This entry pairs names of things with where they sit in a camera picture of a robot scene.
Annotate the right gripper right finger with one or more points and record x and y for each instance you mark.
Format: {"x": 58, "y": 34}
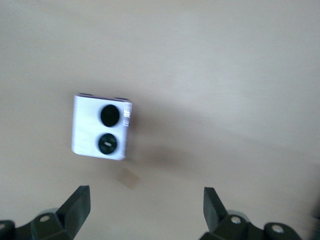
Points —
{"x": 215, "y": 215}

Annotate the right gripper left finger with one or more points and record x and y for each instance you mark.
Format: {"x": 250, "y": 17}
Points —
{"x": 72, "y": 212}

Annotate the lilac flip phone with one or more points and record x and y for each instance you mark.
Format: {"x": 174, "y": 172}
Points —
{"x": 85, "y": 125}

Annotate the small brown tape patch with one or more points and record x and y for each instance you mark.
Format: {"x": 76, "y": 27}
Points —
{"x": 128, "y": 178}

